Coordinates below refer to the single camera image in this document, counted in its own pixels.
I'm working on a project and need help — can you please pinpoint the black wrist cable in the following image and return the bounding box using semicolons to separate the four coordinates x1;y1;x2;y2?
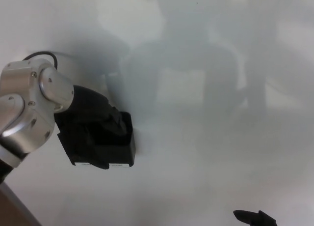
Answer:
23;51;58;70

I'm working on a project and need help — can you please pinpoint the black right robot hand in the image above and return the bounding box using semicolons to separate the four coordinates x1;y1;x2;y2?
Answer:
233;209;278;226

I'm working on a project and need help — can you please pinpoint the black magnetic marker holder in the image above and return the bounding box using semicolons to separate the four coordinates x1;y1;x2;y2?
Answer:
57;111;136;169

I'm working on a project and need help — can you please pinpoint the white whiteboard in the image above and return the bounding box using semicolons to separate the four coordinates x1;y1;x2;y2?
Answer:
0;0;314;226

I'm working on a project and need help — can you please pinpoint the grey whiteboard frame edge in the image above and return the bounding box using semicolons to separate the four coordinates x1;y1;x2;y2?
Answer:
0;184;42;226

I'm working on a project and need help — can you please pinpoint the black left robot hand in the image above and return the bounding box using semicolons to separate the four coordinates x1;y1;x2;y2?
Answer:
53;85;128;171

